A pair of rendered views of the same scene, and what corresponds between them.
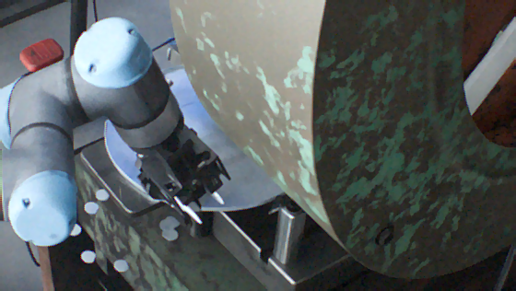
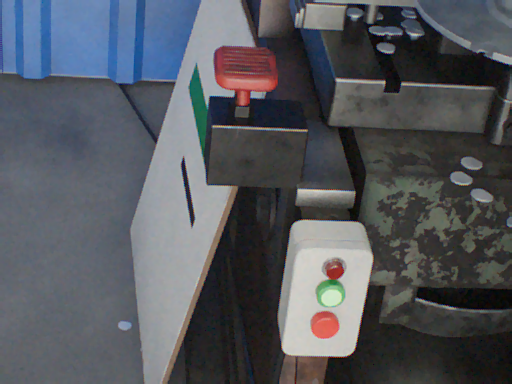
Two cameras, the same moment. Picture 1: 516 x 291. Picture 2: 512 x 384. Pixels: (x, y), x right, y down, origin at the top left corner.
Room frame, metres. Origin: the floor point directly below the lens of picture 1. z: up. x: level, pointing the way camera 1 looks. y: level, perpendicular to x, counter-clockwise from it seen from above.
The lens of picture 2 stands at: (0.78, 1.14, 1.23)
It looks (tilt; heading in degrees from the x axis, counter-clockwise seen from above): 33 degrees down; 302
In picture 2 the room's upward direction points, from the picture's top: 7 degrees clockwise
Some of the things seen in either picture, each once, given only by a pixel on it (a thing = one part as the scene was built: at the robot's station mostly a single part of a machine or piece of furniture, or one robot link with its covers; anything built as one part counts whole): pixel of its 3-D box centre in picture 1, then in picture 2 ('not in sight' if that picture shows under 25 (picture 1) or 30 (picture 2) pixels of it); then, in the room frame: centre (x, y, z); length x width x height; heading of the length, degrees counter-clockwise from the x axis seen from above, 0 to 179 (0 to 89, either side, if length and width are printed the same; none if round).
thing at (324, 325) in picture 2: not in sight; (324, 325); (1.15, 0.39, 0.54); 0.03 x 0.01 x 0.03; 41
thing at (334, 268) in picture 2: not in sight; (334, 269); (1.15, 0.39, 0.61); 0.02 x 0.01 x 0.02; 41
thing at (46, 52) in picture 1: (41, 69); (242, 95); (1.30, 0.36, 0.72); 0.07 x 0.06 x 0.08; 131
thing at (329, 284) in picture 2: not in sight; (330, 293); (1.15, 0.39, 0.58); 0.03 x 0.01 x 0.03; 41
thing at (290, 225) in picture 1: (289, 229); not in sight; (0.99, -0.05, 0.75); 0.03 x 0.03 x 0.10; 41
